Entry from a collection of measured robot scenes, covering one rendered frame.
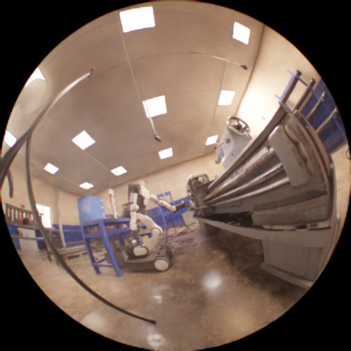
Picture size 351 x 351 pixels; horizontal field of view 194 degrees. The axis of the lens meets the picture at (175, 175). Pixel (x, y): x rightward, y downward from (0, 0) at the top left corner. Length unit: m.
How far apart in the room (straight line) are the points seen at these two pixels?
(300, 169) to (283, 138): 0.10
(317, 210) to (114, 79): 3.09
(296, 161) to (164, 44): 2.80
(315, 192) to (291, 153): 0.22
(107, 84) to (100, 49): 0.95
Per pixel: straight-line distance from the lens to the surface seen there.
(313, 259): 0.64
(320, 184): 0.49
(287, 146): 0.36
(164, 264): 1.40
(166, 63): 2.85
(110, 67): 2.77
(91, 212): 1.72
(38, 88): 2.96
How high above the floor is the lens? 0.67
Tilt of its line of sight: 20 degrees up
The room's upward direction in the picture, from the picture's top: 21 degrees counter-clockwise
